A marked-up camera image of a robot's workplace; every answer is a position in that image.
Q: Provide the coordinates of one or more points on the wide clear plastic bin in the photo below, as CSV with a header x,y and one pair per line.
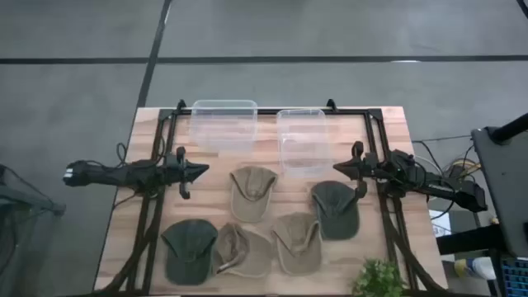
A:
x,y
222,123

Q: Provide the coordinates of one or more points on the black metal table frame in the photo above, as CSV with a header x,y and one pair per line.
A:
x,y
267,111

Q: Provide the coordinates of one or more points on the backlit computer keyboard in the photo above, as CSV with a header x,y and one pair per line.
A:
x,y
515,276

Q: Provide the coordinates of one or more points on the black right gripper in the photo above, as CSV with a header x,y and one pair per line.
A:
x,y
365,167

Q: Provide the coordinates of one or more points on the grey metal cart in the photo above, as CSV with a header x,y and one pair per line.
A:
x,y
24,214

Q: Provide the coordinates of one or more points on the narrow clear plastic bin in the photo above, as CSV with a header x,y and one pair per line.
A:
x,y
303,140

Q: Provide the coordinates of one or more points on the white paper sheet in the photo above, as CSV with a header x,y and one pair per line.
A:
x,y
439,222

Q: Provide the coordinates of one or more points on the black desk beam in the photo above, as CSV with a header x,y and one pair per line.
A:
x,y
470,240

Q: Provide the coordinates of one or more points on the black round pole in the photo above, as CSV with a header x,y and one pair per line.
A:
x,y
509,128

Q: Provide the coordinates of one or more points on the tan baseball cap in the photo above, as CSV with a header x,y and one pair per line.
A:
x,y
251,194
298,243

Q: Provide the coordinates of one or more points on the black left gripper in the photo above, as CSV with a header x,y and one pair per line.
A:
x,y
182,171

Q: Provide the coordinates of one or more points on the dark green baseball cap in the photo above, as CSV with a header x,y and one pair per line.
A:
x,y
336,210
189,251

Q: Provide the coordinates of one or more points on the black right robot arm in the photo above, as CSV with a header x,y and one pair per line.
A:
x,y
445,189

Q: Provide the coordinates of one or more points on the grey desk panel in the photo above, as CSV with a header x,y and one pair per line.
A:
x,y
505,181

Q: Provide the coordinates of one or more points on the white blue yellow bottle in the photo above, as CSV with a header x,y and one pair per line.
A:
x,y
478,268

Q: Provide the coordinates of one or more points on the tan cap with metal buckle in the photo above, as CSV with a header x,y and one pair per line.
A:
x,y
247,251

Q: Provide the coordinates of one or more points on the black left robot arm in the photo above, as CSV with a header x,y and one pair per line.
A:
x,y
115,175

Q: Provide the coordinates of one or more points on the small green artificial plant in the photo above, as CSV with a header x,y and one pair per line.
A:
x,y
378,280

